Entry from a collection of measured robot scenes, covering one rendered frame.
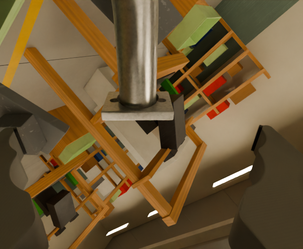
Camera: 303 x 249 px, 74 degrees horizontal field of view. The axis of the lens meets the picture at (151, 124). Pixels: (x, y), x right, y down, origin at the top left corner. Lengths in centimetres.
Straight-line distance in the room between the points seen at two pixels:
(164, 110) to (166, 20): 8
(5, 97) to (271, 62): 604
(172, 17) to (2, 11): 24
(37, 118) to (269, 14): 601
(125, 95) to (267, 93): 614
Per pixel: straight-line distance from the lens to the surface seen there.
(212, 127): 663
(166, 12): 19
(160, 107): 16
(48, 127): 22
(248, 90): 570
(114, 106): 16
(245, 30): 607
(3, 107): 23
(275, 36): 610
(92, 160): 589
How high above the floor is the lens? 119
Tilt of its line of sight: level
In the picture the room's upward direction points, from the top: 140 degrees clockwise
